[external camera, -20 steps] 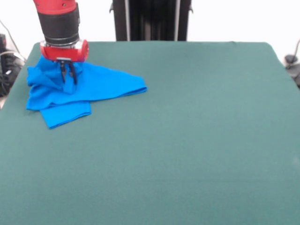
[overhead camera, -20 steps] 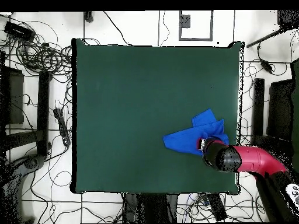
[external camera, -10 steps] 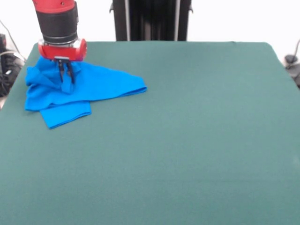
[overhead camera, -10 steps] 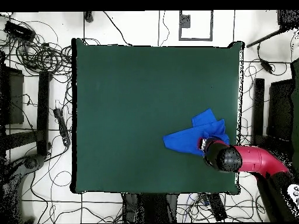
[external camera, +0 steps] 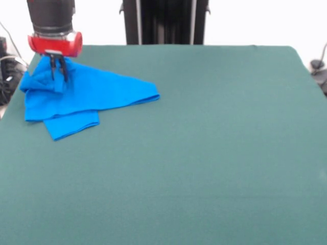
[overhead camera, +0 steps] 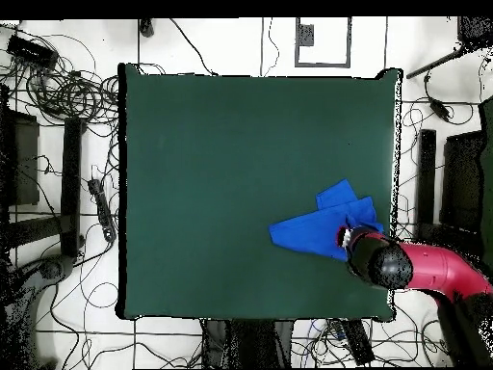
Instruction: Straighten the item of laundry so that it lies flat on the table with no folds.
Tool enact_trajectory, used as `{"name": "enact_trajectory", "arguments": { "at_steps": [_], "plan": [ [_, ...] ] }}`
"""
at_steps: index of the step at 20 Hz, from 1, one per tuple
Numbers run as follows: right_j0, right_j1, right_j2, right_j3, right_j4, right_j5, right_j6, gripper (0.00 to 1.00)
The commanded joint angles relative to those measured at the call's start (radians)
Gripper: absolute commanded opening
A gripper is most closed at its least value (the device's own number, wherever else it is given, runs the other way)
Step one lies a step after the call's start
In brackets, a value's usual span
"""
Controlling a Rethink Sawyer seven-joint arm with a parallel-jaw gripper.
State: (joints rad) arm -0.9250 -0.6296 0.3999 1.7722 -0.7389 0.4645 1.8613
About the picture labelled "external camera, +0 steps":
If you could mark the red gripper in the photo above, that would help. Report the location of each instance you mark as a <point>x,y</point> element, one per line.
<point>56,46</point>

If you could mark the blue shirt with white print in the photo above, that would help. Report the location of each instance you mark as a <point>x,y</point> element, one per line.
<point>102,94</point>

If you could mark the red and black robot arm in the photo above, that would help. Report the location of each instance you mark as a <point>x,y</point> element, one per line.
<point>51,15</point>

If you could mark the black stand base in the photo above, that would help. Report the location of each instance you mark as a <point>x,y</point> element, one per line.
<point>316,64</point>
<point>10,76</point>

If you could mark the dark green table cloth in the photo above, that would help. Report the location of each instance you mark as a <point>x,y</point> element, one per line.
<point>191,166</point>

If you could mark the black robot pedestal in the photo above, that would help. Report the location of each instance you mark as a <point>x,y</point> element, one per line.
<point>166,23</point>

